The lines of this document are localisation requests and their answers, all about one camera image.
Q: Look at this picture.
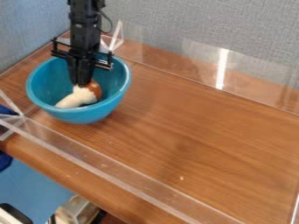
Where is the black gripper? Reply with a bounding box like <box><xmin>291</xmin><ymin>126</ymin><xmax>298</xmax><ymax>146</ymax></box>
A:
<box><xmin>51</xmin><ymin>23</ymin><xmax>112</xmax><ymax>85</ymax></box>

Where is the blue bowl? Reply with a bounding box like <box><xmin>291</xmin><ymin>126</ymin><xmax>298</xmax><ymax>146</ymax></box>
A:
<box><xmin>26</xmin><ymin>56</ymin><xmax>132</xmax><ymax>124</ymax></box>

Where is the toy mushroom brown cap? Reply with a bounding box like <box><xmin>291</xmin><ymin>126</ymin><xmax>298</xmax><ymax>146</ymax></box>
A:
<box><xmin>56</xmin><ymin>80</ymin><xmax>103</xmax><ymax>109</ymax></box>

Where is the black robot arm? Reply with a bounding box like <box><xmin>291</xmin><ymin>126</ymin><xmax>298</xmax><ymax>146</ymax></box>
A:
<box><xmin>51</xmin><ymin>0</ymin><xmax>114</xmax><ymax>87</ymax></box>

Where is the clear acrylic front barrier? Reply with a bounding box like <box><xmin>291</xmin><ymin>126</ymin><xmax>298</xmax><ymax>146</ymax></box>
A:
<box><xmin>0</xmin><ymin>116</ymin><xmax>243</xmax><ymax>224</ymax></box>

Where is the clear acrylic barrier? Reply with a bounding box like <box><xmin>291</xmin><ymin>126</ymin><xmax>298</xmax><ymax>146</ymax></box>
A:
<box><xmin>0</xmin><ymin>116</ymin><xmax>243</xmax><ymax>224</ymax></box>
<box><xmin>116</xmin><ymin>22</ymin><xmax>299</xmax><ymax>115</ymax></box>

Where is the blue object at left edge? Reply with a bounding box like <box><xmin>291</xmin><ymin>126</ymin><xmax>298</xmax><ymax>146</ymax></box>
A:
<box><xmin>0</xmin><ymin>104</ymin><xmax>18</xmax><ymax>172</ymax></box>

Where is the clear acrylic back barrier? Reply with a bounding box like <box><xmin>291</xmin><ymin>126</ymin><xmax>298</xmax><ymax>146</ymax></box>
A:
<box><xmin>116</xmin><ymin>22</ymin><xmax>299</xmax><ymax>115</ymax></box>

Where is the metallic box under table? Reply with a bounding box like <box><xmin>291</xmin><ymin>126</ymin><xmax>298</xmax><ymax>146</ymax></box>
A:
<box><xmin>47</xmin><ymin>195</ymin><xmax>99</xmax><ymax>224</ymax></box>

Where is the black device bottom left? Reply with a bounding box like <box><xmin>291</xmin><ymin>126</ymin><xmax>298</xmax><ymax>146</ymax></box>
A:
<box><xmin>0</xmin><ymin>203</ymin><xmax>34</xmax><ymax>224</ymax></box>

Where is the clear acrylic corner bracket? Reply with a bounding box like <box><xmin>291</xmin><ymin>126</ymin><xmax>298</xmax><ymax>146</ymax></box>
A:
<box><xmin>100</xmin><ymin>21</ymin><xmax>124</xmax><ymax>53</ymax></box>

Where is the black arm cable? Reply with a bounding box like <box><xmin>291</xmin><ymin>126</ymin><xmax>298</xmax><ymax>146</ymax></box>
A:
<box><xmin>95</xmin><ymin>10</ymin><xmax>115</xmax><ymax>35</ymax></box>

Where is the clear acrylic left bracket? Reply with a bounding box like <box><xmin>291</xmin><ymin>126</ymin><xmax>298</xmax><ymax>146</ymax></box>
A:
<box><xmin>0</xmin><ymin>89</ymin><xmax>26</xmax><ymax>140</ymax></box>

